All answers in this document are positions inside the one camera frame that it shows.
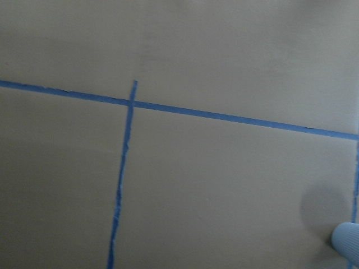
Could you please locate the blue ribbed plastic cup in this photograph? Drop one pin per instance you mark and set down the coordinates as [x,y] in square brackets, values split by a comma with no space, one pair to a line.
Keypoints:
[345,241]

